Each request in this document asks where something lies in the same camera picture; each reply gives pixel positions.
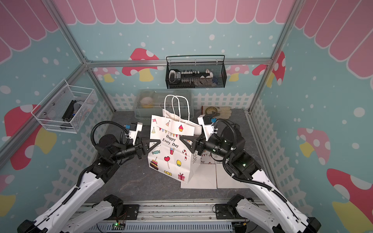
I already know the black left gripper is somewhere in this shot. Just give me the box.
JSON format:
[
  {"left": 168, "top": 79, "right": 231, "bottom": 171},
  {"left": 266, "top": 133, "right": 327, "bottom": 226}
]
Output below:
[{"left": 111, "top": 137, "right": 161, "bottom": 161}]

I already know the metal base rail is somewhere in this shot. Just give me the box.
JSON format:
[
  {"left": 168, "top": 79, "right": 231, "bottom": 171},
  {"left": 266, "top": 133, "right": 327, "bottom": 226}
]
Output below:
[{"left": 72, "top": 199, "right": 295, "bottom": 233}]

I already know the brown packing tape roll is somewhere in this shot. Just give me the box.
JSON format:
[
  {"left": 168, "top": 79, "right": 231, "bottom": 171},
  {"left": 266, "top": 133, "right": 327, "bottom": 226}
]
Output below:
[{"left": 205, "top": 106, "right": 219, "bottom": 117}]

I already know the white wire wall basket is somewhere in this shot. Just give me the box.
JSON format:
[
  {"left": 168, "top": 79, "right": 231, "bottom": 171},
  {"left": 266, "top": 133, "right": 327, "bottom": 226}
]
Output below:
[{"left": 31, "top": 80, "right": 98, "bottom": 134}]

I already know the white paper gift bag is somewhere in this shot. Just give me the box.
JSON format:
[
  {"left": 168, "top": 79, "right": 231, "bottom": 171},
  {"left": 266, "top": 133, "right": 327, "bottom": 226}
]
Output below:
[{"left": 214, "top": 158, "right": 251, "bottom": 189}]

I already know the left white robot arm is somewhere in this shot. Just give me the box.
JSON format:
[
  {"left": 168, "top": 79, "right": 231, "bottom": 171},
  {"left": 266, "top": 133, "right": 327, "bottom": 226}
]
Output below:
[{"left": 17, "top": 121, "right": 160, "bottom": 233}]

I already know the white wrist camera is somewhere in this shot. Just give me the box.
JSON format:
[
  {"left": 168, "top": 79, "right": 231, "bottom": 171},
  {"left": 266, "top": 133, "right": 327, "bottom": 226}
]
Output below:
[
  {"left": 125, "top": 122, "right": 143, "bottom": 145},
  {"left": 197, "top": 114, "right": 217, "bottom": 141}
]

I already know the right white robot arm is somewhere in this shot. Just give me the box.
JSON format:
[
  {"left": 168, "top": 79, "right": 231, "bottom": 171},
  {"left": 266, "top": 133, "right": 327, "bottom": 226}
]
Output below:
[{"left": 180, "top": 115, "right": 321, "bottom": 233}]

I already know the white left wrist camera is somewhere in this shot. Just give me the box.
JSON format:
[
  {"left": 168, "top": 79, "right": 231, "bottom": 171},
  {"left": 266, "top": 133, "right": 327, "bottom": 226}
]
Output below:
[{"left": 125, "top": 122, "right": 143, "bottom": 145}]

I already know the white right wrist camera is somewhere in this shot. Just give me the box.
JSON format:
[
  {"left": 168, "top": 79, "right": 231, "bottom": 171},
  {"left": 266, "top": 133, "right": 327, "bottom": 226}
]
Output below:
[{"left": 197, "top": 114, "right": 217, "bottom": 141}]

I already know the black wire mesh wall basket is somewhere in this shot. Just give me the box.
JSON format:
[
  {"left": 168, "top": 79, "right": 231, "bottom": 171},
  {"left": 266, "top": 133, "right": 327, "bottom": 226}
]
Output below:
[{"left": 165, "top": 55, "right": 227, "bottom": 89}]

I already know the clear plastic storage box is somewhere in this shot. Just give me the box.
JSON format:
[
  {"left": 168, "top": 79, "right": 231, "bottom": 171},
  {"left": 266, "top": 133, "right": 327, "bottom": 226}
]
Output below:
[{"left": 134, "top": 89, "right": 194, "bottom": 119}]

